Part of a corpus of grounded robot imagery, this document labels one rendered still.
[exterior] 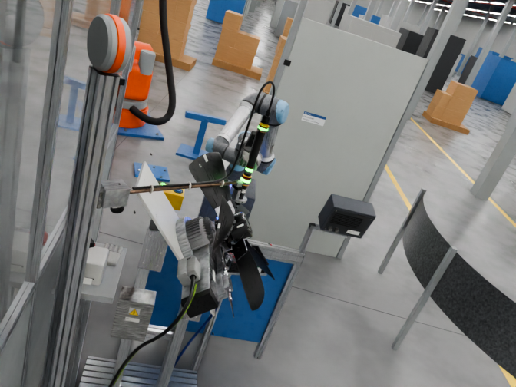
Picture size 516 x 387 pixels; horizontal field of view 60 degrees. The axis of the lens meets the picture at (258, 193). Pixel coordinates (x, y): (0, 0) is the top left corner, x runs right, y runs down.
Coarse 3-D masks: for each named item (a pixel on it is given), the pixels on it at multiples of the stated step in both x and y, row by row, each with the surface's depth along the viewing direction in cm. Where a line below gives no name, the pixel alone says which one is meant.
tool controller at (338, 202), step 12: (336, 204) 245; (348, 204) 249; (360, 204) 252; (324, 216) 253; (336, 216) 248; (348, 216) 248; (360, 216) 248; (372, 216) 249; (324, 228) 254; (336, 228) 253; (348, 228) 254; (360, 228) 255
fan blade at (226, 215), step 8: (224, 200) 169; (224, 208) 170; (224, 216) 171; (232, 216) 181; (224, 224) 173; (232, 224) 186; (216, 232) 164; (224, 232) 177; (216, 240) 165; (216, 248) 173
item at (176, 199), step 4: (160, 184) 238; (164, 192) 232; (168, 192) 233; (172, 192) 234; (176, 192) 235; (168, 196) 233; (172, 196) 233; (176, 196) 234; (180, 196) 234; (172, 200) 235; (176, 200) 235; (180, 200) 235; (172, 204) 236; (176, 204) 236; (180, 204) 236; (176, 208) 237
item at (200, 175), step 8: (216, 152) 201; (200, 160) 191; (208, 160) 194; (216, 160) 198; (192, 168) 186; (208, 168) 193; (216, 168) 196; (224, 168) 201; (200, 176) 190; (208, 176) 192; (216, 176) 195; (224, 176) 199; (208, 192) 192; (216, 192) 194; (224, 192) 197; (208, 200) 192; (216, 200) 194
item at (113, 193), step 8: (104, 184) 153; (112, 184) 154; (120, 184) 156; (104, 192) 150; (112, 192) 152; (120, 192) 154; (128, 192) 156; (104, 200) 152; (112, 200) 154; (120, 200) 156
